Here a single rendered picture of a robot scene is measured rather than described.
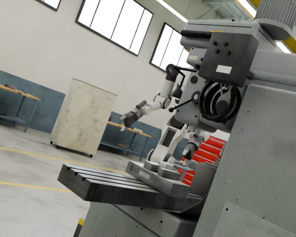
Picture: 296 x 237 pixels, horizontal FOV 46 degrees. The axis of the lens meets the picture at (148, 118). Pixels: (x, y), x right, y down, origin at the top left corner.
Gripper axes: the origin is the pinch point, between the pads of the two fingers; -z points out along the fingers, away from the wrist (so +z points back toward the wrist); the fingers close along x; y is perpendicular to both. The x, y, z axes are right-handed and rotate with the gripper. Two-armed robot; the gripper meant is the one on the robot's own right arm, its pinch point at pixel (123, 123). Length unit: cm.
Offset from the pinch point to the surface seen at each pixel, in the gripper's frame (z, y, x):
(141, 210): -60, 64, 7
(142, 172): -47, 56, 20
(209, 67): -28, 80, 82
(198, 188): -15, 74, -9
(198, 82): -5, 63, 58
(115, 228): -68, 52, -9
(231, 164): -45, 103, 50
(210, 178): -9, 78, -2
